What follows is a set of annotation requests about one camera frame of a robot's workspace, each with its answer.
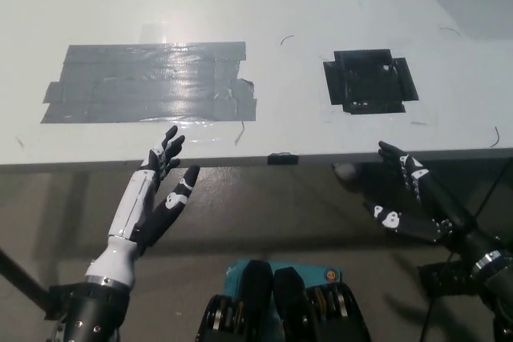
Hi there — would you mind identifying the black tape square patch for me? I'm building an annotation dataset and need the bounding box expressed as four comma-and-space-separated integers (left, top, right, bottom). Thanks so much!
322, 48, 420, 115

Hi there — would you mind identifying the black diagonal pole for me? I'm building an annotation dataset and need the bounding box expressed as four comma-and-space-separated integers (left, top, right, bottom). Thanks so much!
0, 247, 55, 311

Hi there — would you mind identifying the thin black cable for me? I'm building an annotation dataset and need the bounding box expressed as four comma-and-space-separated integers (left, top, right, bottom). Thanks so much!
420, 301, 438, 342

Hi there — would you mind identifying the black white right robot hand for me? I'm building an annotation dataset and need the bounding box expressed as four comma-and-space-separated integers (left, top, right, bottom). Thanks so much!
362, 140, 502, 275

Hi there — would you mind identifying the grey duct tape patch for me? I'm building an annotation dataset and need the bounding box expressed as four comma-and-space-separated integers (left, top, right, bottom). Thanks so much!
39, 41, 257, 125

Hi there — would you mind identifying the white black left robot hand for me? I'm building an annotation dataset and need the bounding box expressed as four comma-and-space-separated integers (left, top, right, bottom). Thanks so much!
83, 124, 200, 289

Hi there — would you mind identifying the white object under table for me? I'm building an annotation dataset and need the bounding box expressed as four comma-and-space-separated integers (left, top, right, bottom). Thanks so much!
332, 162, 357, 179

